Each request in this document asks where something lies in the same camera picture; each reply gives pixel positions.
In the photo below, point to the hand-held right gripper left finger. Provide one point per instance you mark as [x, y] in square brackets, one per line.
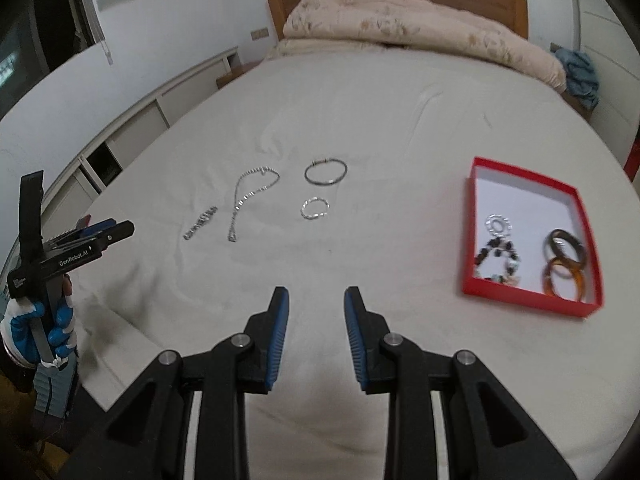
[277, 340]

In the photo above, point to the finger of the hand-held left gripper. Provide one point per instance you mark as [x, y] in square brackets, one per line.
[97, 226]
[117, 232]

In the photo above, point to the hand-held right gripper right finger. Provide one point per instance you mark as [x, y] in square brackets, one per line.
[352, 340]

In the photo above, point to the amber bangle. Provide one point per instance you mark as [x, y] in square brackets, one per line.
[548, 282]

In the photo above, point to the dark brown bangle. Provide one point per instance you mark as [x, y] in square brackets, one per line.
[549, 245]

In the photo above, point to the red cardboard box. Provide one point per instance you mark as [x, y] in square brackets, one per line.
[520, 195]

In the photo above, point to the person's left hand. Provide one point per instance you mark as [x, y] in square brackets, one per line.
[20, 330]

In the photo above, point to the phone in red case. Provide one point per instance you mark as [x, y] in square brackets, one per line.
[84, 220]

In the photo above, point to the silver wristwatch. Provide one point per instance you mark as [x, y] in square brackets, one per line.
[205, 217]

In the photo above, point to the low white cabinet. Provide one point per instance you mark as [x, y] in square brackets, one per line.
[125, 125]

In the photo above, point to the white curtain wand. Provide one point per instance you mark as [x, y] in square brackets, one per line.
[107, 55]

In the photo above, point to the thin silver bangle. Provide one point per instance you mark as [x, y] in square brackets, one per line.
[322, 161]

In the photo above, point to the beige floral duvet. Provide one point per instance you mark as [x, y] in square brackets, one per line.
[425, 25]

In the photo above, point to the wooden nightstand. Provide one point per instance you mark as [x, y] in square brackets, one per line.
[575, 105]

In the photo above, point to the red object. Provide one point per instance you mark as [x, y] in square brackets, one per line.
[634, 157]

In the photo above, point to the blue cloth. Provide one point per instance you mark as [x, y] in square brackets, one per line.
[580, 77]

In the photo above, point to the white louvered wardrobe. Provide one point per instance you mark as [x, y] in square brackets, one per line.
[605, 35]

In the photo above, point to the wall switch panel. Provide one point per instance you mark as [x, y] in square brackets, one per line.
[259, 35]

